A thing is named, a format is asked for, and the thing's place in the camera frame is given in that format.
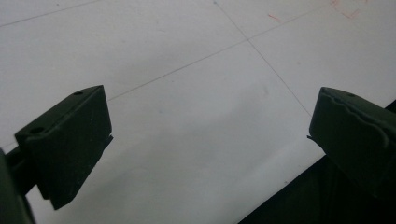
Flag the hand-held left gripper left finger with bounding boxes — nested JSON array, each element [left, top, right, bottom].
[[13, 84, 114, 211]]

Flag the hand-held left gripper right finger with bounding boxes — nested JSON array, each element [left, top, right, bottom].
[[307, 86, 396, 203]]

